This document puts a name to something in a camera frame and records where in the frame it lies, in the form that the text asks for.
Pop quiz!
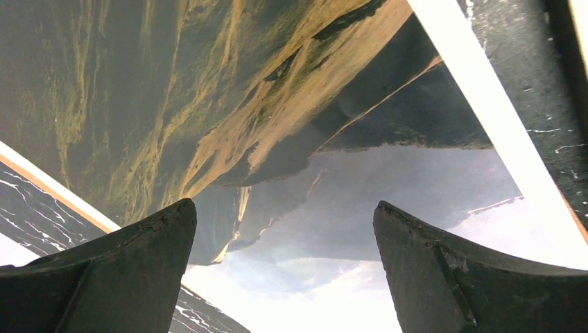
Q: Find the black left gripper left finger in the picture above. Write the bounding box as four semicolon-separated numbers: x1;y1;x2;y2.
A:
1;198;197;332

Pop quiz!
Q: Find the black wooden picture frame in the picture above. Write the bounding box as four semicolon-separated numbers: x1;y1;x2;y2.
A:
544;0;587;138

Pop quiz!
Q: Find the brown frame backing board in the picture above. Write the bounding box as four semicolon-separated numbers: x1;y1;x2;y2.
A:
1;146;121;233

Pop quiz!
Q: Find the landscape photo print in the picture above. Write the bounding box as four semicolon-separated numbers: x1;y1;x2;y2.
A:
1;1;587;332

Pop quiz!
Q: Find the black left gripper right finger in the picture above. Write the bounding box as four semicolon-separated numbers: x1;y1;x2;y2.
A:
373;201;587;332

